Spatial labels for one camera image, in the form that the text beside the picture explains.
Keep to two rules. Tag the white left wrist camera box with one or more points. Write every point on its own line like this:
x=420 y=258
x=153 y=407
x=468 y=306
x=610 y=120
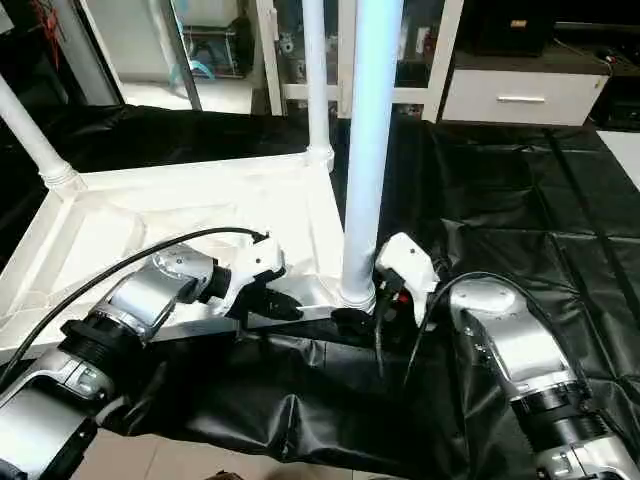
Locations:
x=255 y=265

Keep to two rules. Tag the black mat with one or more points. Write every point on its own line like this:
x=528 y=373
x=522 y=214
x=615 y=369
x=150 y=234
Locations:
x=500 y=210

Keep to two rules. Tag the white plastic table leg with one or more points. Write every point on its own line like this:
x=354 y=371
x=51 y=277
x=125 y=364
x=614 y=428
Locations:
x=316 y=75
x=30 y=130
x=370 y=150

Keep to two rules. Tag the white drawer unit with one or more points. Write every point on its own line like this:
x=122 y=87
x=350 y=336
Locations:
x=520 y=97

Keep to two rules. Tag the white plastic table top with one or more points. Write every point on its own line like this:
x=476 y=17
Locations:
x=150 y=200

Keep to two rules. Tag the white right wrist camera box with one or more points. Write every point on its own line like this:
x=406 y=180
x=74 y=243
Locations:
x=412 y=265

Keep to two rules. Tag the black box with orange label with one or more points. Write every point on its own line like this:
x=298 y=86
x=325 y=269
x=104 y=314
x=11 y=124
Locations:
x=510 y=30

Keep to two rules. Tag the black TV stand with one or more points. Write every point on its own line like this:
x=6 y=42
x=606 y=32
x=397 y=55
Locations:
x=600 y=50

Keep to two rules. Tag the white glass-door cabinet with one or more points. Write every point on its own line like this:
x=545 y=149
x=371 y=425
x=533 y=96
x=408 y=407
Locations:
x=440 y=75

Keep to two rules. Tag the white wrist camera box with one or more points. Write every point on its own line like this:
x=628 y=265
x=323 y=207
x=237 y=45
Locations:
x=412 y=265
x=255 y=265

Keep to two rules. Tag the light blue plastic stand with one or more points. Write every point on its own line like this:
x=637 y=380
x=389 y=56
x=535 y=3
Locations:
x=195 y=67

